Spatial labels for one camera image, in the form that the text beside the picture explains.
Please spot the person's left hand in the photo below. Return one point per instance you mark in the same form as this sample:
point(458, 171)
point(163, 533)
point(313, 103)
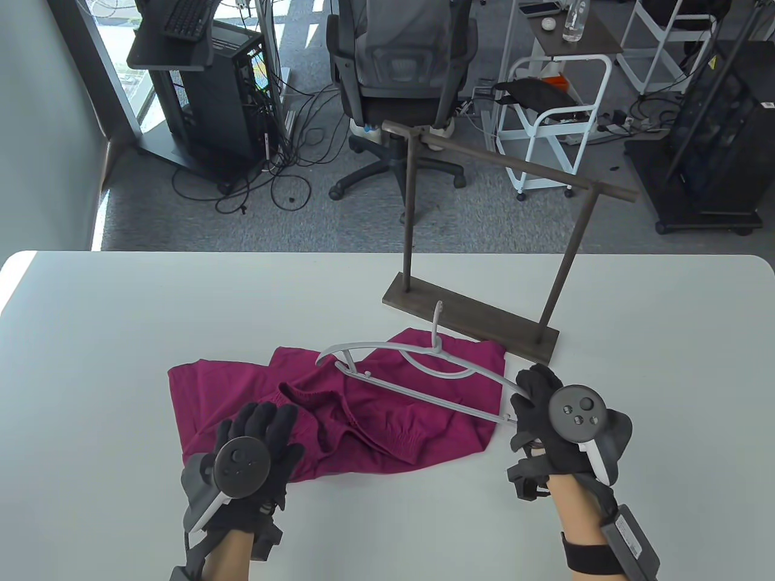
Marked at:
point(272, 423)

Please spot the person's right hand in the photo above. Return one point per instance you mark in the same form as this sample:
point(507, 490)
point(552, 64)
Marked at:
point(533, 411)

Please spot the magenta shorts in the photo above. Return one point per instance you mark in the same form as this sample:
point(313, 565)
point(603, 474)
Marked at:
point(230, 399)

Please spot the grey plastic hanger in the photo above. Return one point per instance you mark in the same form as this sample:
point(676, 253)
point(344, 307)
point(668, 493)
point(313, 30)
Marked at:
point(387, 345)

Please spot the person's right forearm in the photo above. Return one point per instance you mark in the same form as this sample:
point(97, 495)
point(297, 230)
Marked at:
point(575, 508)

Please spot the person's left forearm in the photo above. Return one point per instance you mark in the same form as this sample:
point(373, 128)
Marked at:
point(227, 560)

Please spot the grey tracking controller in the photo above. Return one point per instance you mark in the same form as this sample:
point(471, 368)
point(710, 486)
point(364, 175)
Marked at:
point(578, 411)
point(242, 463)

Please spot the dark wooden hanging rack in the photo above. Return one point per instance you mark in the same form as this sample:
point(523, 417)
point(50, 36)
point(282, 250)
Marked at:
point(472, 318)

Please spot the black labelled sensor box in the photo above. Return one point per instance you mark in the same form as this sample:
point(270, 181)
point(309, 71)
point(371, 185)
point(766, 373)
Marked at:
point(180, 575)
point(633, 544)

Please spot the white rolling cart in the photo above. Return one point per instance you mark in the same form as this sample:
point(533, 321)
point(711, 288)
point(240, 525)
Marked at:
point(531, 127)

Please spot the white power strip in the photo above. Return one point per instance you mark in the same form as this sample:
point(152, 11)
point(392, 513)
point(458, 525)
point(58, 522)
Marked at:
point(623, 124)

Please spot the black wheeled equipment rack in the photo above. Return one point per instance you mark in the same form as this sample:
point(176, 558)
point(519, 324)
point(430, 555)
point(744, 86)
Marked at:
point(714, 151)

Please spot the black bag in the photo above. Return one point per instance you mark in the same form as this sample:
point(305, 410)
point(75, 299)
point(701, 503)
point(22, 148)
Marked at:
point(539, 94)

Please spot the orange box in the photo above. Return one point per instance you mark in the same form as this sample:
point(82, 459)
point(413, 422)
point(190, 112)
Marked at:
point(556, 82)

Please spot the black computer tower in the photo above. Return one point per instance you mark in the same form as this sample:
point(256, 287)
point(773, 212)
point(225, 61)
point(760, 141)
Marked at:
point(224, 91)

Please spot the black mesh office chair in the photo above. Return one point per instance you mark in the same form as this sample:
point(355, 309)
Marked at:
point(387, 103)

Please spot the brown side table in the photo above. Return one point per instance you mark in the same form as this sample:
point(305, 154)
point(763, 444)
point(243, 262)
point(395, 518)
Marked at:
point(599, 42)

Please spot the black monitor stand cart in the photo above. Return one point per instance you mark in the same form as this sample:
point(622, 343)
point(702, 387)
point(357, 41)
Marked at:
point(169, 57)

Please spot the small white round device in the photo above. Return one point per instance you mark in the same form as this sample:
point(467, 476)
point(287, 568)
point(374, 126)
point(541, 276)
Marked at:
point(548, 23)

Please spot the clear water bottle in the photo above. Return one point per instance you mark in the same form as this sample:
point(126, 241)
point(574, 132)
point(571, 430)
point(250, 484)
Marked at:
point(575, 24)

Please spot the flat smartphone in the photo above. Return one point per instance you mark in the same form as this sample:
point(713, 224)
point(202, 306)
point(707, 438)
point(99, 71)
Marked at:
point(539, 8)

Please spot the black keyboard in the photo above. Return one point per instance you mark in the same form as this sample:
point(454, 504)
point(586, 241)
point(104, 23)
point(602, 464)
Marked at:
point(187, 18)

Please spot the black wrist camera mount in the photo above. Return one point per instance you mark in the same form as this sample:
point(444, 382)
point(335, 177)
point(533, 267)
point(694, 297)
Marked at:
point(266, 541)
point(527, 478)

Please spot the white metal frame cart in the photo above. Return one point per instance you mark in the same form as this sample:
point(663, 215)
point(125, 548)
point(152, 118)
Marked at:
point(684, 34)

